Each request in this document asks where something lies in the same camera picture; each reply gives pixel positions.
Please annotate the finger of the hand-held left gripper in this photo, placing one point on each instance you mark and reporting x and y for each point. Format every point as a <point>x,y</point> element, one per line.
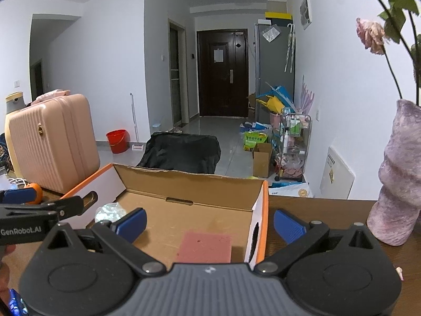
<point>19,196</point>
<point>69,205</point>

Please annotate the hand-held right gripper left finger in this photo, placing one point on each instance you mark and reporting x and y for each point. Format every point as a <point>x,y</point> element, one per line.
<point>133,223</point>

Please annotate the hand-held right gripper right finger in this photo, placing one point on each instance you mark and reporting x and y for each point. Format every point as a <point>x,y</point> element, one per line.
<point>289,225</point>

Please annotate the clear bubble wrap bag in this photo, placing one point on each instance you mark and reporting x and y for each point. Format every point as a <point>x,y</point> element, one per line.
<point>108,212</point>

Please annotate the orange printed cardboard box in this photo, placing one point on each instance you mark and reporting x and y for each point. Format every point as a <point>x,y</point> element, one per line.
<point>184,210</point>

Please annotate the pink sponge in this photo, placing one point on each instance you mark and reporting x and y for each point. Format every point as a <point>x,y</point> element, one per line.
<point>204,247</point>

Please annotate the person's left hand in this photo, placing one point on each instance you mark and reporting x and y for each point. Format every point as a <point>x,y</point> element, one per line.
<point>4,273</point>

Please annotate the orange tangerine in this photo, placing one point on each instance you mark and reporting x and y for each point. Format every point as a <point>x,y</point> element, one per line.
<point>37,189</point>

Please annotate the white printed sack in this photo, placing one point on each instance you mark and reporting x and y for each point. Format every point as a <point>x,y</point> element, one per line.
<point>289,191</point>

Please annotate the pink ribbed suitcase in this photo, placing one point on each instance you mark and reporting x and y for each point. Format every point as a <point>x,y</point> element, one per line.
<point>49,138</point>

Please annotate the open brown cardboard box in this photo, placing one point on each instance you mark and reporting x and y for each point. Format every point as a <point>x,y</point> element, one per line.
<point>261,163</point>

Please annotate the white leaning board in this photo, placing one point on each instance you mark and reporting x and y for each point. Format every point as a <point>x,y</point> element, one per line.
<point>337,174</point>

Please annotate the red plastic bucket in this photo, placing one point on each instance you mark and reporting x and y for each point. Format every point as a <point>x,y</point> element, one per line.
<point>116,141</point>

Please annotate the metal trolley rack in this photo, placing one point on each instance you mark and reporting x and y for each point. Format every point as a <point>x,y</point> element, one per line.
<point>292,144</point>

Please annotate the black covered chair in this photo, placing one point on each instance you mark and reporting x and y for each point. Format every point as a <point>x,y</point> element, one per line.
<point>181,153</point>

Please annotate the yellow thermos bottle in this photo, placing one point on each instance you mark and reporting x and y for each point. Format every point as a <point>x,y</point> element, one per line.
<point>13,105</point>

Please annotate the green printed bag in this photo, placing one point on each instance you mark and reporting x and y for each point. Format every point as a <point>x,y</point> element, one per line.
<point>255,140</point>

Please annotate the white mop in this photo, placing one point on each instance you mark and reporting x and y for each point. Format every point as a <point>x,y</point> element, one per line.
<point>134,121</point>

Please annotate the pink plastic bin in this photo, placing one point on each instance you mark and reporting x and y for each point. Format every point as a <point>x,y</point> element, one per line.
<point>275,120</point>

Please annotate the purple textured vase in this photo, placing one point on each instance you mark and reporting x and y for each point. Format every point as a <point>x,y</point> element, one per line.
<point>398,177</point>

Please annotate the fallen pink petal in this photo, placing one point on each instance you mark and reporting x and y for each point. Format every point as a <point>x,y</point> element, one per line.
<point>400,273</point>

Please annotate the blue and yellow clutter pile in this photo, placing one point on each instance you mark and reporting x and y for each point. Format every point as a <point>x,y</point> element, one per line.
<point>274,100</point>

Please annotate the small brown cardboard box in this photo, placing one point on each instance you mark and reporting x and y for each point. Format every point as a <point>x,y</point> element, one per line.
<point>251,105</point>

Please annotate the grey interior door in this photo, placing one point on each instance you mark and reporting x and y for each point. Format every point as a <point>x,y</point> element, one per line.
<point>176,82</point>

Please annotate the dark brown entrance door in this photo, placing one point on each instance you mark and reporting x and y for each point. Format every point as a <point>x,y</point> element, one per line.
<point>210,89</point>

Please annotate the grey refrigerator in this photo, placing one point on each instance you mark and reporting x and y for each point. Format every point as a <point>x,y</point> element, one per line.
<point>273,65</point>

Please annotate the clear folded umbrella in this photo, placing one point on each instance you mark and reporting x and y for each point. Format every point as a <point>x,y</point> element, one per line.
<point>289,49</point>

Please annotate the white paper notice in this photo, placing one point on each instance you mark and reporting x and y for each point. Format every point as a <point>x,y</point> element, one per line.
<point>219,55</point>

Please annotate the clear plastic bag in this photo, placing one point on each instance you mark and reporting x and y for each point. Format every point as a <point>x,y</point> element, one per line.
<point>270,34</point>

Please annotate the dried pink rose bouquet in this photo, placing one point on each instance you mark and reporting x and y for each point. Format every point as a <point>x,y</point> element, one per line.
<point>371,36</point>

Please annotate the yellow flat box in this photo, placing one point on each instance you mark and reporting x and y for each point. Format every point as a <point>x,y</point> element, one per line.
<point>278,15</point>

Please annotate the purple wall sticker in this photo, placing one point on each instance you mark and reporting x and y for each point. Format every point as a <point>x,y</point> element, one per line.
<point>307,97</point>

